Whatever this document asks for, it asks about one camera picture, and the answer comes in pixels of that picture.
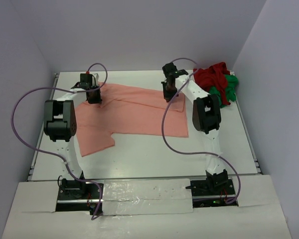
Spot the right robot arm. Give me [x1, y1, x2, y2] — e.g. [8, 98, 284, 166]
[161, 62, 228, 195]

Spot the purple cable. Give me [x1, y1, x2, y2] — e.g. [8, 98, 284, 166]
[161, 57, 241, 205]
[10, 63, 108, 221]

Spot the white cardboard front panel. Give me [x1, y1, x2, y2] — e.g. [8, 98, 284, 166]
[0, 175, 297, 239]

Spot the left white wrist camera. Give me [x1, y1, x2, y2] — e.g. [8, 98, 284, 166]
[85, 71, 99, 87]

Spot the red t shirt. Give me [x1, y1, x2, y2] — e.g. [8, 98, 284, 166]
[193, 62, 230, 106]

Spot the salmon pink t shirt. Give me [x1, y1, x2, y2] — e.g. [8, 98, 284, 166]
[75, 84, 188, 157]

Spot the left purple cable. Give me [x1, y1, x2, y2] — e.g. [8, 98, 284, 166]
[10, 63, 108, 221]

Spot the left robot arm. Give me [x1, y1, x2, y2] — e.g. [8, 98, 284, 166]
[44, 72, 102, 180]

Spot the green t shirt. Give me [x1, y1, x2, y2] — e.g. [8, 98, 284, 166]
[209, 75, 239, 108]

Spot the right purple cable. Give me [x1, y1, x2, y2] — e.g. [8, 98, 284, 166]
[161, 57, 241, 205]

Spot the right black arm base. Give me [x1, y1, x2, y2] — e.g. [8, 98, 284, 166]
[185, 179, 238, 208]

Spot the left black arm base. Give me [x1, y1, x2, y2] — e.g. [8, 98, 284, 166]
[55, 175, 103, 216]

